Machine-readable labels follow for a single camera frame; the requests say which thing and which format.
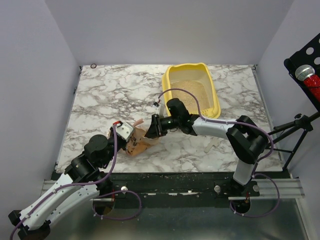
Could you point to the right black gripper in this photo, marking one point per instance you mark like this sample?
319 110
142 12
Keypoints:
159 124

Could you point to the pink cat litter bag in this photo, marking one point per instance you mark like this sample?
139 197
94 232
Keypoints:
138 143

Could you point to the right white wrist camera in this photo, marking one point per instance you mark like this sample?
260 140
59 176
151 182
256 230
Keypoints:
161 109

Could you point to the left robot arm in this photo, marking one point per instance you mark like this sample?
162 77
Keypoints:
81 181

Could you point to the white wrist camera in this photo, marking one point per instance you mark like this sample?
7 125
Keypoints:
161 109
124 130

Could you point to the yellow litter box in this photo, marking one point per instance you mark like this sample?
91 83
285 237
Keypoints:
192 84

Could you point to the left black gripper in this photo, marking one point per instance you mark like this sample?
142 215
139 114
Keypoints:
124 147

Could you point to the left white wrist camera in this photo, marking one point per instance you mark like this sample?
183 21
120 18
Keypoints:
124 130

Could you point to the red silver microphone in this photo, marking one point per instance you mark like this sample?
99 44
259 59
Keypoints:
307 75

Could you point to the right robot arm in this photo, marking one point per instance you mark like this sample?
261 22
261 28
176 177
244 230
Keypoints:
247 141

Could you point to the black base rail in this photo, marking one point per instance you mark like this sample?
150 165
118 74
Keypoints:
174 190

